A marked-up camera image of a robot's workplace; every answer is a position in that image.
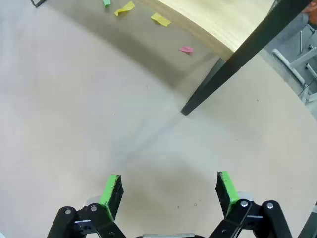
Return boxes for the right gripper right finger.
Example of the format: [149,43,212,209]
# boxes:
[209,171,294,238]

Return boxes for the flat yellow paper scrap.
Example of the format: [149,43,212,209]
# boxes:
[150,12,172,27]

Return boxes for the black frame wooden shelf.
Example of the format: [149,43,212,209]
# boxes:
[31,0,313,116]

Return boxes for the white desk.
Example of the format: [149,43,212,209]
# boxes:
[271,46,317,106]

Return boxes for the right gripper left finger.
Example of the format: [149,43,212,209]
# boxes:
[47,174,129,238]

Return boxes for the crumpled yellow paper scrap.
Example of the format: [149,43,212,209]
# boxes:
[114,0,136,17]

